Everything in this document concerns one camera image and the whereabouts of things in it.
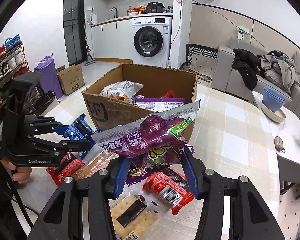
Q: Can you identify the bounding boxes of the blue snack packet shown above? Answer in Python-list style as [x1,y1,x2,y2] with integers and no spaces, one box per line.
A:
[63,113,103,148]

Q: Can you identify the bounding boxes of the red snack packet barcode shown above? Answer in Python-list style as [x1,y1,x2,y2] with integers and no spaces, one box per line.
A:
[142,167,194,216]

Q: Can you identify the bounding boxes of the cracker sandwich pack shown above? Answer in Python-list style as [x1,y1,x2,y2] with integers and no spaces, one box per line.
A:
[110,194,161,239]

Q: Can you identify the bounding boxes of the purple grape candy bag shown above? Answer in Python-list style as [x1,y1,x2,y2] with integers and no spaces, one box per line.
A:
[92,100,200,184]

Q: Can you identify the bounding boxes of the orange wafer biscuit pack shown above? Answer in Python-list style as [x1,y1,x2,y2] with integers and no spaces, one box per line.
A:
[72,150,119,180]

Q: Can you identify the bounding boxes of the person's left hand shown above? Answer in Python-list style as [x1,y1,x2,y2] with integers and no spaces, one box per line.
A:
[0,158,32,184]

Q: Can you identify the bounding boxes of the black basket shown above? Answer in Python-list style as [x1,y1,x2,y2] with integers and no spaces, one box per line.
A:
[28,85,56,116]

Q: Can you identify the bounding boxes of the small cardboard box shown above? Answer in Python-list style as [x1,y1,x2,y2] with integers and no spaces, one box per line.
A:
[56,64,85,96]

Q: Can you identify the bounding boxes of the cardboard box SF logo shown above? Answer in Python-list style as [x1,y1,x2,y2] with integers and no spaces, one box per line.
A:
[82,63,198,130]

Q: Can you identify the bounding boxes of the shoe rack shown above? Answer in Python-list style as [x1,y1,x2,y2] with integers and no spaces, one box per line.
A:
[0,35,30,122]

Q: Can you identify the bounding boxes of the small key pouch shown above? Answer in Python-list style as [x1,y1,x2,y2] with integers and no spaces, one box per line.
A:
[274,136,286,153]

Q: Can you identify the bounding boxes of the white coffee table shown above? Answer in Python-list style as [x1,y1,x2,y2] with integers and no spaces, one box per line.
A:
[251,90,300,183]

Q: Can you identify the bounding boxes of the white chip bag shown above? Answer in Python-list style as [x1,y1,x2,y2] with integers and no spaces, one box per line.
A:
[100,80,143,103]

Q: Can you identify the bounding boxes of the purple white snack packet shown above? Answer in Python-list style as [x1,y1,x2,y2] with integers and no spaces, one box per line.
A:
[134,98,185,112]

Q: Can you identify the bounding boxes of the beige plate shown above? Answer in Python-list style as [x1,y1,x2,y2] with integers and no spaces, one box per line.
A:
[261,102,286,123]

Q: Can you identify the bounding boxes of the blue bowl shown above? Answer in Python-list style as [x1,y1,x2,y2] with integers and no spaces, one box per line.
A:
[262,87,286,112]

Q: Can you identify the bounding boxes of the grey sofa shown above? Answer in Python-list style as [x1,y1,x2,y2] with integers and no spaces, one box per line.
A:
[211,38,300,119]

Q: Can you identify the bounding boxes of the white kitchen cabinet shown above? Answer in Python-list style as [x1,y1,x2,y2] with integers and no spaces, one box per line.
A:
[91,19,133,60]

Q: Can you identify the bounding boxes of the black patterned rug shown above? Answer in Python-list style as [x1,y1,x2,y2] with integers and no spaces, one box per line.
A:
[179,43,218,87]

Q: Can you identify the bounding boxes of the black jacket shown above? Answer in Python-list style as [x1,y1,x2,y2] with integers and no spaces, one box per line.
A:
[232,48,264,91]

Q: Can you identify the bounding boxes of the kitchen faucet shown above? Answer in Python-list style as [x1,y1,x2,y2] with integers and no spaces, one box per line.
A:
[111,7,119,18]

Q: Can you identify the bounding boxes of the grey jacket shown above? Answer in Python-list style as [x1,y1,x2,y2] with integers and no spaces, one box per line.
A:
[257,50,300,94]

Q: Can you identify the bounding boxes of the white washing machine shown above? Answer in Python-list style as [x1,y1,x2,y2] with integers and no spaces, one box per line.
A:
[132,16,172,67]

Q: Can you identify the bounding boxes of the black rice cooker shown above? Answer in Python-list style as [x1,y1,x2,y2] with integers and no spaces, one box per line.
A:
[142,2,165,14]

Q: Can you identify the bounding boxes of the wall power strip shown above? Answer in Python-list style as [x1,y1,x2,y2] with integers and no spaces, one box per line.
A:
[237,25,249,41]

